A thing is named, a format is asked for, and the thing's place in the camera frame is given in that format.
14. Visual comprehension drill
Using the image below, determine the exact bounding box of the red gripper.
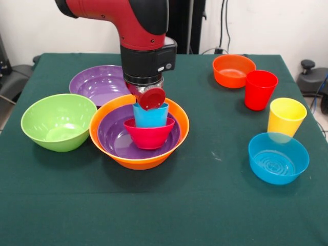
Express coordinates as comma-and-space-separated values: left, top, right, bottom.
125, 78, 167, 111

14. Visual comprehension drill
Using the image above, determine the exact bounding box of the blue plastic cup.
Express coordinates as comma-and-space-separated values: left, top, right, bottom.
132, 102, 170, 129

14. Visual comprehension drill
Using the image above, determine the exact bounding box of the pink plastic bowl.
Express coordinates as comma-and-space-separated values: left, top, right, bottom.
123, 118, 176, 150

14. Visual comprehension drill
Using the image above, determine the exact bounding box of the purple plastic bowl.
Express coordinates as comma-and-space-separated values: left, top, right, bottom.
97, 102, 181, 159
69, 65, 133, 107

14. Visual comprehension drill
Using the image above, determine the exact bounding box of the green plastic bowl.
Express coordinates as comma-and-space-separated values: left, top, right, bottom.
20, 93, 98, 153

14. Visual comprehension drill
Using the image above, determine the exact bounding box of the large orange plastic bowl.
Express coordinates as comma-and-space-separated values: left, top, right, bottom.
89, 93, 190, 171

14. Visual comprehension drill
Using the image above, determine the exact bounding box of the small red-orange plastic bowl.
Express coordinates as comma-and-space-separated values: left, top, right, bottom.
212, 54, 257, 89

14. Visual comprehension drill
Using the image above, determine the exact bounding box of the dark green tablecloth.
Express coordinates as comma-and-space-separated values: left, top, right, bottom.
0, 52, 328, 246

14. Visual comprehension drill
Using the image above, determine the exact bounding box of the red plastic cup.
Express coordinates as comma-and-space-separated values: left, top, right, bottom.
244, 69, 279, 111

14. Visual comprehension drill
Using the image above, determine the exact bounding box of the yellow plastic cup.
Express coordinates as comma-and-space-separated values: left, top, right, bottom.
267, 97, 308, 138

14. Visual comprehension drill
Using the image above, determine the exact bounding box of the black padded chair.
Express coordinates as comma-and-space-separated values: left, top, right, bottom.
0, 63, 34, 103

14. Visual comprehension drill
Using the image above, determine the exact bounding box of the blue plastic bowl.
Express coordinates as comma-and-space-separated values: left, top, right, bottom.
248, 132, 310, 186

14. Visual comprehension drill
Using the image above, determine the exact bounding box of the black hanging cable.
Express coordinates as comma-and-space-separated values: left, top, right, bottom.
202, 0, 231, 55

